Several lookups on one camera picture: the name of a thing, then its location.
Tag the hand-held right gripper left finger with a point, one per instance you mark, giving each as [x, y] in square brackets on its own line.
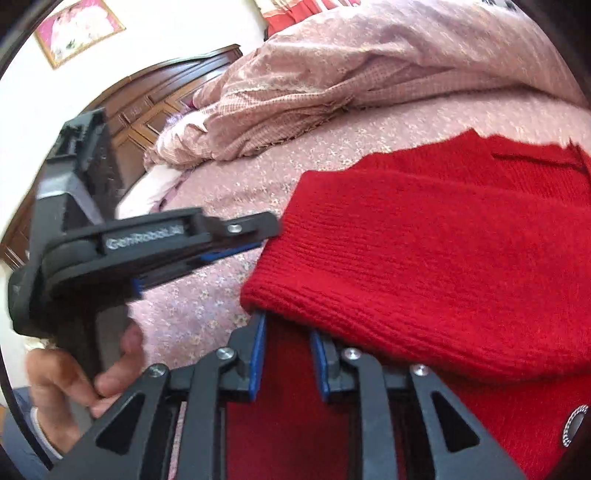
[258, 357]

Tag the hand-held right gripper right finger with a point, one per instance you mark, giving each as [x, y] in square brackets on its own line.
[318, 364]

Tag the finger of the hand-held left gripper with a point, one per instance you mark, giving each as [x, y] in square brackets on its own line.
[244, 229]
[184, 270]

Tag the red knit sweater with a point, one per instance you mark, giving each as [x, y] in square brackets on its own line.
[415, 254]

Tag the person's left forearm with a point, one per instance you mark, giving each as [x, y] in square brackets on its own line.
[23, 443]

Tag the person's left hand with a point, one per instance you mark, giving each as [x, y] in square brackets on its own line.
[60, 383]

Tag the pink floral bed sheet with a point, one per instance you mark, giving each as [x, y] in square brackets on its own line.
[194, 314]

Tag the white pillow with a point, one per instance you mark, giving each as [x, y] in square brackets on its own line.
[143, 194]

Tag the dark wooden headboard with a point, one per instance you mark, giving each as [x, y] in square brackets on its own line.
[138, 106]

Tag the pink duvet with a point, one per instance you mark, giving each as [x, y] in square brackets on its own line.
[346, 69]

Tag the framed pink wall picture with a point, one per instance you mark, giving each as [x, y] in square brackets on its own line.
[78, 32]

